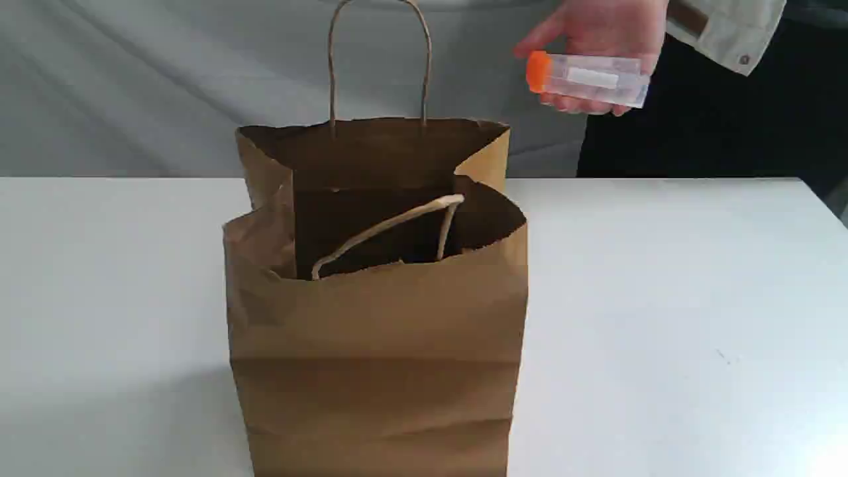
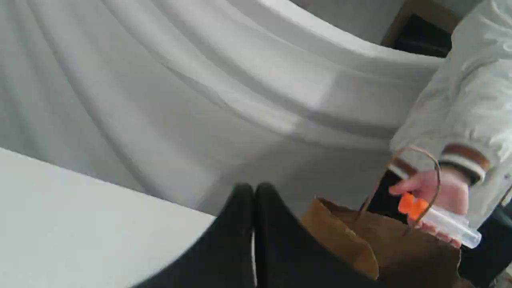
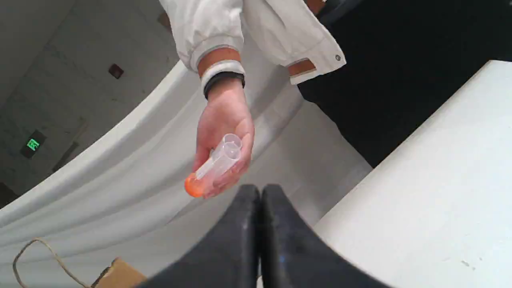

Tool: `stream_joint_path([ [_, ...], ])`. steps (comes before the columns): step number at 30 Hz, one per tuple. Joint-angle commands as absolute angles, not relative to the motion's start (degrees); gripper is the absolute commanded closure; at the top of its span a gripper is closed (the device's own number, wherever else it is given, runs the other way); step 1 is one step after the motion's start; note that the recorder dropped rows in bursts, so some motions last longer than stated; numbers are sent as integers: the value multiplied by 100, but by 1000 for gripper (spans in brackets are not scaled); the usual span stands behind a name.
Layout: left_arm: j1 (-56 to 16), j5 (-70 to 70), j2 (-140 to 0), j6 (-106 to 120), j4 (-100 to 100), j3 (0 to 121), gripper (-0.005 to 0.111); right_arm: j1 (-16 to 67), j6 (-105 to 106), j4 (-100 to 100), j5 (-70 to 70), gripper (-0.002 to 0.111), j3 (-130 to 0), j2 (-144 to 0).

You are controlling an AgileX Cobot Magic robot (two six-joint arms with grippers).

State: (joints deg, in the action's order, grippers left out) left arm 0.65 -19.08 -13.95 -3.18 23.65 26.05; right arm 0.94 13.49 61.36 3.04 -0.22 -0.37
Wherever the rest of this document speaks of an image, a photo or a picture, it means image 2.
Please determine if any cardboard box with black inside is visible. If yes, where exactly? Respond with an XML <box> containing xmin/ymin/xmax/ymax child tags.
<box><xmin>380</xmin><ymin>0</ymin><xmax>462</xmax><ymax>58</ymax></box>

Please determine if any person's hand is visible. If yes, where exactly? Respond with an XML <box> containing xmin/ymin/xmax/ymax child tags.
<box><xmin>389</xmin><ymin>166</ymin><xmax>469</xmax><ymax>248</ymax></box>

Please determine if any white backdrop cloth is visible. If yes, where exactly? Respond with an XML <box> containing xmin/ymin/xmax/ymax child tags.
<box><xmin>0</xmin><ymin>0</ymin><xmax>442</xmax><ymax>214</ymax></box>

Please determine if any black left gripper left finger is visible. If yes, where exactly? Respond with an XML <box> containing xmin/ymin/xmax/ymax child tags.
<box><xmin>136</xmin><ymin>184</ymin><xmax>256</xmax><ymax>288</ymax></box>

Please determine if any person in white jacket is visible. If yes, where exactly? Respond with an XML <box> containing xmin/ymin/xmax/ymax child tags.
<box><xmin>390</xmin><ymin>0</ymin><xmax>512</xmax><ymax>288</ymax></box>

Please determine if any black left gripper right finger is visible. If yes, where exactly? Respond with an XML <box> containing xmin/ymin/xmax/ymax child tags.
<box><xmin>254</xmin><ymin>183</ymin><xmax>378</xmax><ymax>288</ymax></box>

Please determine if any clear tube with orange cap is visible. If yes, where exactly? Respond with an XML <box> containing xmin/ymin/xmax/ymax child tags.
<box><xmin>398</xmin><ymin>193</ymin><xmax>482</xmax><ymax>249</ymax></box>

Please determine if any brown paper bag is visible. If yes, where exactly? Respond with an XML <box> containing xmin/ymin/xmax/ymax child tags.
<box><xmin>301</xmin><ymin>198</ymin><xmax>472</xmax><ymax>288</ymax></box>

